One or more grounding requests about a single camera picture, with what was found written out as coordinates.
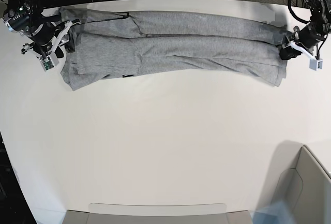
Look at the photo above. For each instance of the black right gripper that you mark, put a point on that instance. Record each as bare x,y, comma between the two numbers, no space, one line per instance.
47,33

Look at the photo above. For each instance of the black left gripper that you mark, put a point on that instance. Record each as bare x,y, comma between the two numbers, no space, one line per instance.
300,42

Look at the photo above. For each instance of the grey T-shirt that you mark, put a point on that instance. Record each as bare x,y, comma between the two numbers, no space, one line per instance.
115,45

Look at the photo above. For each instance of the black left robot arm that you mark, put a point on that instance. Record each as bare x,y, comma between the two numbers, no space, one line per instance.
316,31

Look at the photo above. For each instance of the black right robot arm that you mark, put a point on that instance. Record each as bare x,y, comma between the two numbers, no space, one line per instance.
19,12

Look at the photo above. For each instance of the beige bin at right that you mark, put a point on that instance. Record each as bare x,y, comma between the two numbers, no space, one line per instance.
306,189

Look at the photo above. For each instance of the beige bin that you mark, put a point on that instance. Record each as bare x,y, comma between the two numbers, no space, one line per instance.
199,213
306,189

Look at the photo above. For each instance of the blue translucent plastic sheet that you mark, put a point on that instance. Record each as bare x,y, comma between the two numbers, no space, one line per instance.
276,213

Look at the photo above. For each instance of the beige bin at bottom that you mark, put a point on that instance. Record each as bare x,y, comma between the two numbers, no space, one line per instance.
199,213

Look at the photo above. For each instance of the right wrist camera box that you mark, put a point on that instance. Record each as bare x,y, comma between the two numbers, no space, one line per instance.
49,62

